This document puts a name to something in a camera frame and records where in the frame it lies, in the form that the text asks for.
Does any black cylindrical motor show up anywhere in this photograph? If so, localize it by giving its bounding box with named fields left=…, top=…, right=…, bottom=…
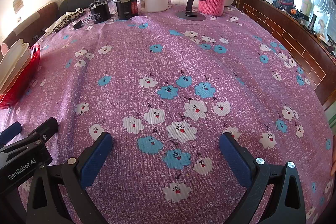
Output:
left=88, top=0, right=111, bottom=24

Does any wall plaque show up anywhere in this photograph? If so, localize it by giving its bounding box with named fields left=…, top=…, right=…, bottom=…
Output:
left=13, top=0, right=24, bottom=14

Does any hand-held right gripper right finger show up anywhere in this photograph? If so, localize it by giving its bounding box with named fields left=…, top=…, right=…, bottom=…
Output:
left=219, top=132, right=306, bottom=224

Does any black orange tool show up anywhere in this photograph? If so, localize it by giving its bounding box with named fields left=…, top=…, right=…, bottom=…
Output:
left=279, top=0, right=298, bottom=14

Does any large white bowl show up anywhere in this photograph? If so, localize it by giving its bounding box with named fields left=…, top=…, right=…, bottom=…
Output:
left=0, top=45, right=31, bottom=94

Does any red scalloped plate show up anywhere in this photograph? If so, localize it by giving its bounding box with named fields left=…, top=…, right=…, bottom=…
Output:
left=0, top=45, right=41, bottom=109

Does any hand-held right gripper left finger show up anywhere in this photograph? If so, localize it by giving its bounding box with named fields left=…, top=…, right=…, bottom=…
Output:
left=26, top=132, right=113, bottom=224

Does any dark jar with wooden cap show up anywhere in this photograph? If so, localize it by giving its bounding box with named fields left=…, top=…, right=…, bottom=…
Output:
left=115, top=0, right=139, bottom=20

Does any cream bowl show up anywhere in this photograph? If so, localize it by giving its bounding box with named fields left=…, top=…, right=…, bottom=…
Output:
left=0, top=38, right=25, bottom=83

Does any brown wooden sideboard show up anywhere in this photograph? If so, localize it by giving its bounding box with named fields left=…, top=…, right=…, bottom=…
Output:
left=236, top=0, right=336, bottom=111

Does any leopard print pouch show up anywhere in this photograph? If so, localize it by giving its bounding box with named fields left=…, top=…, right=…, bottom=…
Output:
left=52, top=8, right=87, bottom=31

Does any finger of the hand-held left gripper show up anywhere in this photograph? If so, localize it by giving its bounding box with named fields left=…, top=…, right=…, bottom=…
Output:
left=0, top=121, right=22, bottom=144
left=29, top=117, right=59, bottom=141

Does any maroon armchair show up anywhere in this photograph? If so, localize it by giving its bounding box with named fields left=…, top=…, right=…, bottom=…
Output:
left=0, top=2, right=59, bottom=46

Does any purple floral tablecloth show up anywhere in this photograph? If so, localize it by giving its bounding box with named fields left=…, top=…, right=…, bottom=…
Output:
left=0, top=5, right=334, bottom=224

